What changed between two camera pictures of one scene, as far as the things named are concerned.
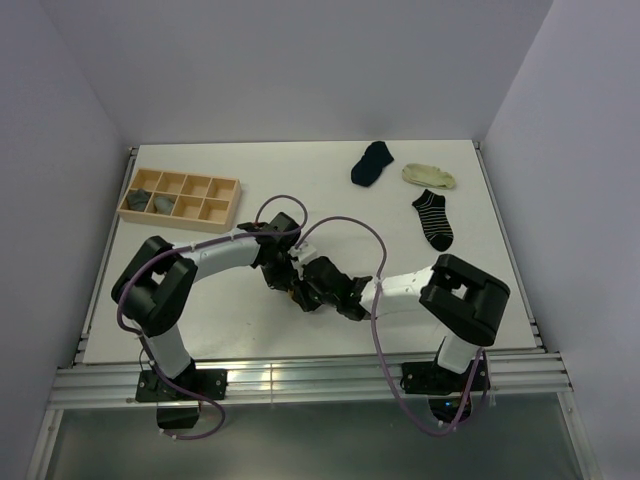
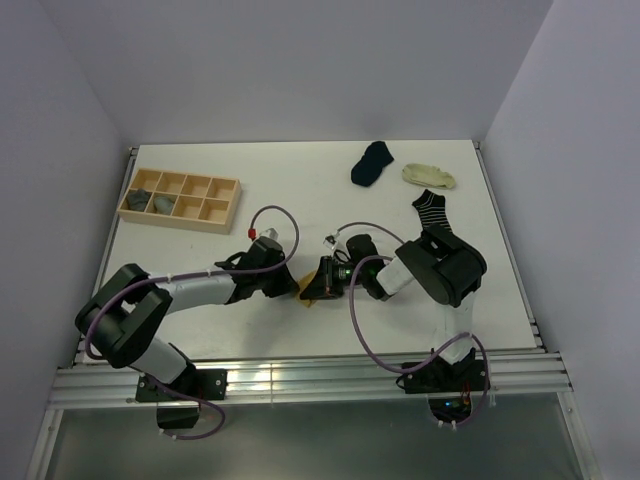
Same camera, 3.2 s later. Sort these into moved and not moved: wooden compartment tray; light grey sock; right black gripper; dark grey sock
Moved: right black gripper
Not moved: dark grey sock; wooden compartment tray; light grey sock
